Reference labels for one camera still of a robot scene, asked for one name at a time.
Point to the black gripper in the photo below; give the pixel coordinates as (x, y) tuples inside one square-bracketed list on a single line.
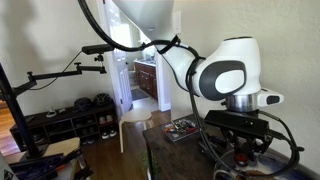
[(245, 141)]

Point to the black object with red spot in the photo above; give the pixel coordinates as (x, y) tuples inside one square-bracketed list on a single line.
[(241, 159)]

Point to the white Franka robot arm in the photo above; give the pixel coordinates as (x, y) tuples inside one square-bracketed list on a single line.
[(230, 66)]

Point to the blue ceramic bowl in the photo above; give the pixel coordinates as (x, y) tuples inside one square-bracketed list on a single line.
[(276, 168)]

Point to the dark wooden console table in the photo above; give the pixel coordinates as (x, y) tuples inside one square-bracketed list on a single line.
[(180, 156)]

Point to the square blue-rimmed tray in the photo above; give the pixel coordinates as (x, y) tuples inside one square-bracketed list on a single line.
[(181, 131)]

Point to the orange pen-like tool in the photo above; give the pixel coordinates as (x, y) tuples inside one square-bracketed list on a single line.
[(170, 130)]

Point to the white round stool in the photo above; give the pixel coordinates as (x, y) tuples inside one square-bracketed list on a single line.
[(135, 116)]

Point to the brown wooden cabinet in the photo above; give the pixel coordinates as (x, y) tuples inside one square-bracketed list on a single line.
[(146, 80)]

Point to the black helmet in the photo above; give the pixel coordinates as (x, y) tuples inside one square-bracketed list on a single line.
[(103, 99), (82, 104)]

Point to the white door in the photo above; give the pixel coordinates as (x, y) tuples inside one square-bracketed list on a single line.
[(116, 66)]

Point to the dark shoe rack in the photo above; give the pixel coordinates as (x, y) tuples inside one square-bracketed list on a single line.
[(60, 125)]

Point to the black blue clamp tool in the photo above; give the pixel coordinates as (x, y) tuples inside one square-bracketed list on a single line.
[(43, 166)]

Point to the black stand pole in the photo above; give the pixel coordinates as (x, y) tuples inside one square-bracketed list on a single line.
[(16, 116)]

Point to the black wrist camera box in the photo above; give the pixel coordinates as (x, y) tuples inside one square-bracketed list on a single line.
[(236, 121)]

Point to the white light switch plate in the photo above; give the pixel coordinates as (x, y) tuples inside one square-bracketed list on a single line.
[(177, 21)]

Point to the black bar camera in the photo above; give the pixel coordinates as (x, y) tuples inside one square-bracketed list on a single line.
[(96, 49)]

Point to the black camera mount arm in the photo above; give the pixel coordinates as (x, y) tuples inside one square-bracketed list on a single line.
[(66, 71)]

